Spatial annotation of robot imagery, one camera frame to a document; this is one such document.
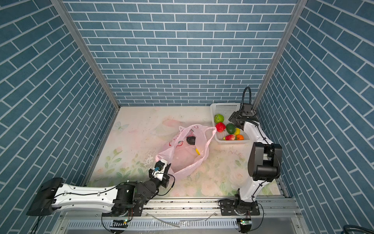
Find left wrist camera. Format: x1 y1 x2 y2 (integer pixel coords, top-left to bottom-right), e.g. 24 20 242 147
149 159 168 181

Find aluminium front rail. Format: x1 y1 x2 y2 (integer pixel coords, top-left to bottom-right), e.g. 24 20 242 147
58 197 302 220

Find dark avocado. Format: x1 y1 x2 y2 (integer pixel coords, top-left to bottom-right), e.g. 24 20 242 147
186 136 196 145

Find light green bumpy fruit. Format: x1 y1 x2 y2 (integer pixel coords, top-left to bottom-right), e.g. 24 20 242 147
214 114 225 124

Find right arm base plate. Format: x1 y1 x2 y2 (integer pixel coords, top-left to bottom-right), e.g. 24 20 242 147
218 199 260 216

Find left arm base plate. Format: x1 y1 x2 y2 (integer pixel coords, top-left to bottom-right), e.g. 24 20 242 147
102 203 143 217

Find red apple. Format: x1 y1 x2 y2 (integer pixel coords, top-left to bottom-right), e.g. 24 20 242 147
215 122 226 133

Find yellow banana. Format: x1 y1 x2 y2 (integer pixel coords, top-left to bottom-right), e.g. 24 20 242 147
234 128 241 136

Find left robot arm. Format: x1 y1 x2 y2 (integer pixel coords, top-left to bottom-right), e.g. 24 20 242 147
26 160 171 217

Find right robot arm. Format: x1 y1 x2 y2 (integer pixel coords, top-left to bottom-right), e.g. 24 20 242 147
229 103 282 215

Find pink plastic bag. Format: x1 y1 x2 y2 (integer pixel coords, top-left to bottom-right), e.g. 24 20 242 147
155 124 217 180

